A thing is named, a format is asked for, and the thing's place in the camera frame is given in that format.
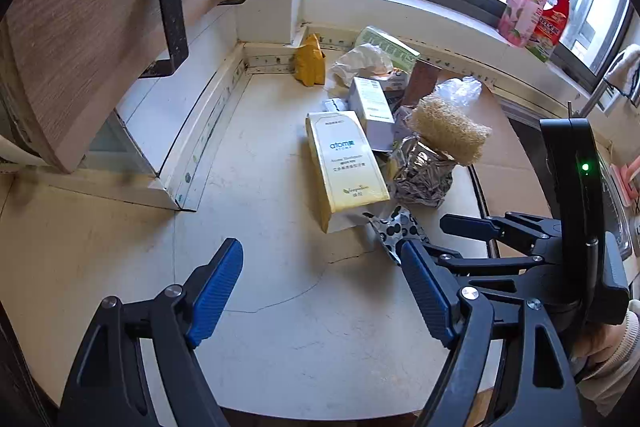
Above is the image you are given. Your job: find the red spray bottle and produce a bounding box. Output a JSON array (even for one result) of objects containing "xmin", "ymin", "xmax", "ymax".
[{"xmin": 525, "ymin": 0, "xmax": 580, "ymax": 64}]

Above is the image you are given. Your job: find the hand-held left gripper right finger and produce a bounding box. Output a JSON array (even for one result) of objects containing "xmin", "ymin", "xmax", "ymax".
[{"xmin": 400, "ymin": 239, "xmax": 583, "ymax": 427}]

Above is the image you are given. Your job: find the black metal board holder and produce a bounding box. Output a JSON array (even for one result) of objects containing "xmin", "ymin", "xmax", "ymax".
[{"xmin": 137, "ymin": 0, "xmax": 253, "ymax": 80}]

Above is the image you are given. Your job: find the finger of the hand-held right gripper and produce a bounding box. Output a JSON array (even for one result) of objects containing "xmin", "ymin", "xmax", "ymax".
[
  {"xmin": 440, "ymin": 212, "xmax": 563, "ymax": 258},
  {"xmin": 422, "ymin": 243, "xmax": 551, "ymax": 290}
]

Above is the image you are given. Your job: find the green tissue pack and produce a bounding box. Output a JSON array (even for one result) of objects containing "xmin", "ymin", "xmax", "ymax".
[{"xmin": 353, "ymin": 26, "xmax": 421, "ymax": 72}]

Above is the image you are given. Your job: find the silver foil bag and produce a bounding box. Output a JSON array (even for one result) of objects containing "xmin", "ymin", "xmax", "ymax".
[{"xmin": 387, "ymin": 134, "xmax": 458, "ymax": 208}]

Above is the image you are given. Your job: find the pink plastic rack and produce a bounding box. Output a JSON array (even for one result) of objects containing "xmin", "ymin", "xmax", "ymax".
[{"xmin": 617, "ymin": 157, "xmax": 640, "ymax": 188}]

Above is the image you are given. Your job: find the black spotted white wrapper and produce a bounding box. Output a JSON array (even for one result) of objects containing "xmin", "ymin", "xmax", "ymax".
[{"xmin": 362, "ymin": 205, "xmax": 431, "ymax": 267}]

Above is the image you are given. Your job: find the small white box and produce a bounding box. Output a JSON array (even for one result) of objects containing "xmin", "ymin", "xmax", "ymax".
[{"xmin": 348, "ymin": 77, "xmax": 396, "ymax": 142}]

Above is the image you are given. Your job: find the stainless steel sink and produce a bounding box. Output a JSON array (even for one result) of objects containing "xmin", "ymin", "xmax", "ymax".
[{"xmin": 500, "ymin": 99, "xmax": 640, "ymax": 268}]

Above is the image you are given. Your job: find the flat cardboard sheet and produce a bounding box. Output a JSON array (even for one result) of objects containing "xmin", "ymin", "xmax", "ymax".
[{"xmin": 440, "ymin": 67, "xmax": 556, "ymax": 258}]

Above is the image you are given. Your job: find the clear plastic bag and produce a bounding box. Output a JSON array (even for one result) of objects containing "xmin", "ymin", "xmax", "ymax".
[{"xmin": 435, "ymin": 76, "xmax": 483, "ymax": 108}]

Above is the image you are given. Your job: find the light dish cloth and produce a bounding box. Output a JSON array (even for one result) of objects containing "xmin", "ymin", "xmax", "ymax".
[{"xmin": 602, "ymin": 44, "xmax": 640, "ymax": 108}]

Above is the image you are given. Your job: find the pink pump soap bottle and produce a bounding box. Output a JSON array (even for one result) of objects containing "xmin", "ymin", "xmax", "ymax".
[{"xmin": 497, "ymin": 0, "xmax": 553, "ymax": 48}]

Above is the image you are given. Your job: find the person's right hand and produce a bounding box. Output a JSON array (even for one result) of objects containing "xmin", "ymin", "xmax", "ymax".
[{"xmin": 572, "ymin": 321, "xmax": 631, "ymax": 378}]

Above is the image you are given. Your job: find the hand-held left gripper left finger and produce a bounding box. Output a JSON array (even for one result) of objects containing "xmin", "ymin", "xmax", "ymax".
[{"xmin": 57, "ymin": 237, "xmax": 244, "ymax": 427}]

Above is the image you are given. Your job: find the cream yellow carton box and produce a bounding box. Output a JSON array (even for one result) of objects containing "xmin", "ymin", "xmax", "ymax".
[{"xmin": 305, "ymin": 111, "xmax": 391, "ymax": 234}]

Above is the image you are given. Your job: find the crumpled white plastic bag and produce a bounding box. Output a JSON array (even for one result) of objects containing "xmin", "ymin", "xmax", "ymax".
[{"xmin": 331, "ymin": 44, "xmax": 395, "ymax": 88}]

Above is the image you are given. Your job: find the metal faucet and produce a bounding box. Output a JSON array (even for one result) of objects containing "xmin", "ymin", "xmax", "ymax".
[{"xmin": 567, "ymin": 82, "xmax": 608, "ymax": 120}]

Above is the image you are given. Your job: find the beige loofah sponge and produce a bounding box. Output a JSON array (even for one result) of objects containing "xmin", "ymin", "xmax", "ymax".
[{"xmin": 407, "ymin": 96, "xmax": 493, "ymax": 166}]

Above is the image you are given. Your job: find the brown packet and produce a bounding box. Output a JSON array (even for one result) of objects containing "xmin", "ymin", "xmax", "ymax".
[{"xmin": 402, "ymin": 59, "xmax": 441, "ymax": 108}]

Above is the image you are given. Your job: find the yellow plastic wrapper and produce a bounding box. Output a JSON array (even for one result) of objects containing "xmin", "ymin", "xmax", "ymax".
[{"xmin": 293, "ymin": 33, "xmax": 327, "ymax": 86}]

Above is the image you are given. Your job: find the person's right forearm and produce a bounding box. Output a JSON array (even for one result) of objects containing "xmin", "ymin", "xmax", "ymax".
[{"xmin": 575, "ymin": 309, "xmax": 640, "ymax": 423}]

